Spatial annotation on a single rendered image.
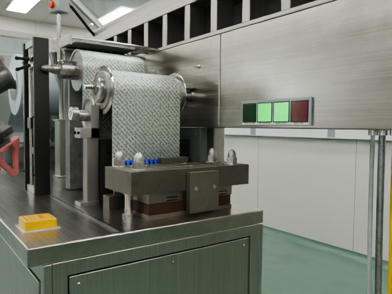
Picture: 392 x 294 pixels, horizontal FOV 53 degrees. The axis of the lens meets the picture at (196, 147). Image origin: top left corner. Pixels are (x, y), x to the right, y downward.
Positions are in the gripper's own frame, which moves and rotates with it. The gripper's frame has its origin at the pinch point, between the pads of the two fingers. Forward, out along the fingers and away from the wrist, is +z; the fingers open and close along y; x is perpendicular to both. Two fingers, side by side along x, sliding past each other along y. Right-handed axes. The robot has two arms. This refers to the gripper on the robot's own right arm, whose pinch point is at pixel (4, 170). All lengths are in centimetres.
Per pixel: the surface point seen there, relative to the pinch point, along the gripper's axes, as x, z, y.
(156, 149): -43.9, 22.1, -3.9
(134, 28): -102, -3, 36
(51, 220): -3.0, 16.3, -1.2
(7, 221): -1.2, 17.6, 13.8
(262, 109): -53, 13, -37
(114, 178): -21.9, 17.5, -5.6
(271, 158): -295, 195, 61
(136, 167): -23.4, 14.4, -13.2
